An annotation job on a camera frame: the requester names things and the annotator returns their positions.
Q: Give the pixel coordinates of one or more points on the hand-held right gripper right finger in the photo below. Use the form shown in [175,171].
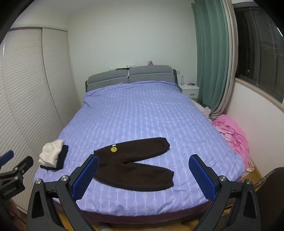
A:
[203,177]

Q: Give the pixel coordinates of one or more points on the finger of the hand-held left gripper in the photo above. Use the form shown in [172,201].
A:
[22,165]
[6,155]

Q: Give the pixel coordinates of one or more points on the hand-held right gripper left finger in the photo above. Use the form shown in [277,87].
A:
[85,175]

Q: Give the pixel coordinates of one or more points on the dark brown pants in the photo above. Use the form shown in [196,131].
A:
[133,175]

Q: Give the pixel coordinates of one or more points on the navy folded garment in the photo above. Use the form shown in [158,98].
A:
[63,157]

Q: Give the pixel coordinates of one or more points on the white folded garment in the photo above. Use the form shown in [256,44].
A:
[51,153]

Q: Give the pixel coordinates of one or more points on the pink blanket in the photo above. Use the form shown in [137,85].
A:
[233,135]

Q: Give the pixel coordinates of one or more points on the dark bed base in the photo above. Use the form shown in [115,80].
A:
[133,218]

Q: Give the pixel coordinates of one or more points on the pale pink cloth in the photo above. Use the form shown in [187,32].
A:
[203,110]

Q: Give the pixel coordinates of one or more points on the dark chair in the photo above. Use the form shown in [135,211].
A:
[270,200]

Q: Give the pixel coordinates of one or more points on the white louvred wardrobe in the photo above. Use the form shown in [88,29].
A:
[33,88]

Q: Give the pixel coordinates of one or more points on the purple patterned bed sheet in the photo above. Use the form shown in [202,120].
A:
[144,115]

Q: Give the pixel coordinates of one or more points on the white nightstand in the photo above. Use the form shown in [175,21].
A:
[188,91]

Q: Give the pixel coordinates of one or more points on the white small container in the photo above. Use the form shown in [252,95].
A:
[111,67]

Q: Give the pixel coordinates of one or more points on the flat dark item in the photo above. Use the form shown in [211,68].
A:
[121,68]

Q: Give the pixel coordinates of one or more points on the grey padded headboard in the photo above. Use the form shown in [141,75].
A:
[150,73]

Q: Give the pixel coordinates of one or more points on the white small box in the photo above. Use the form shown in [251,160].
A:
[130,66]

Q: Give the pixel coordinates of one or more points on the green curtain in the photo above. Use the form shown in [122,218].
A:
[210,55]

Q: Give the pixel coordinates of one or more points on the beige curtain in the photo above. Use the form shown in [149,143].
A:
[230,55]

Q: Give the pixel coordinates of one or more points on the purple toy figure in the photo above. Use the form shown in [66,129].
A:
[150,63]

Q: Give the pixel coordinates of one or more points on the dark window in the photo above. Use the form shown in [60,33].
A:
[255,44]

